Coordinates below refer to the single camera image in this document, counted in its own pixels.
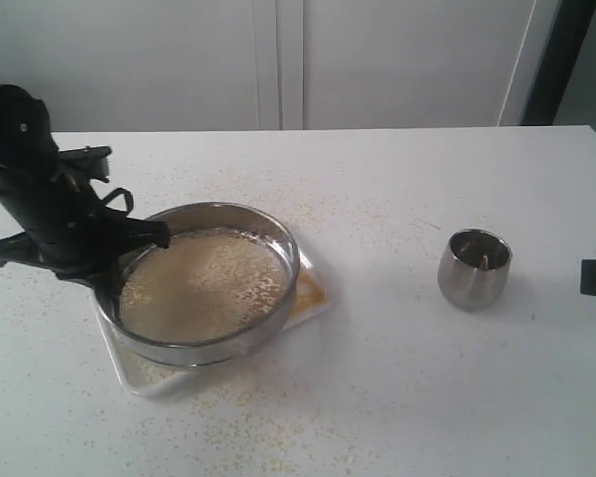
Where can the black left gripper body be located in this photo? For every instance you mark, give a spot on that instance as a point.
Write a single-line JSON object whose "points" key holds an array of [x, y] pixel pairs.
{"points": [[66, 228]]}

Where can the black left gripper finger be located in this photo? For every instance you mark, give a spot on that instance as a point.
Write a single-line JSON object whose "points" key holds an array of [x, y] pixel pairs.
{"points": [[131, 234], [107, 285]]}

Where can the round stainless steel sieve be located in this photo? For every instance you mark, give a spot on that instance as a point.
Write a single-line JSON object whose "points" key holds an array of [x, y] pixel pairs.
{"points": [[215, 219]]}

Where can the stainless steel cup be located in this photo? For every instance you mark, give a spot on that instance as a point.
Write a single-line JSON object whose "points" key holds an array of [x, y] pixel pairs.
{"points": [[474, 268]]}

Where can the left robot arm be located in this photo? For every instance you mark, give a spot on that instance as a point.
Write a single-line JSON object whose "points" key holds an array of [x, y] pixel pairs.
{"points": [[27, 146]]}

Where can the yellow grain mixture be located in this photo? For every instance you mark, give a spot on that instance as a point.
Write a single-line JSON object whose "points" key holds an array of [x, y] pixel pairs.
{"points": [[202, 288]]}

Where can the white plastic tray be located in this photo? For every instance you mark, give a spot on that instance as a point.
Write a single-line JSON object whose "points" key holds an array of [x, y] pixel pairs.
{"points": [[317, 293]]}

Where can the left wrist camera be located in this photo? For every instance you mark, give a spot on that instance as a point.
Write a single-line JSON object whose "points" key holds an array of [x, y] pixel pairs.
{"points": [[87, 163]]}

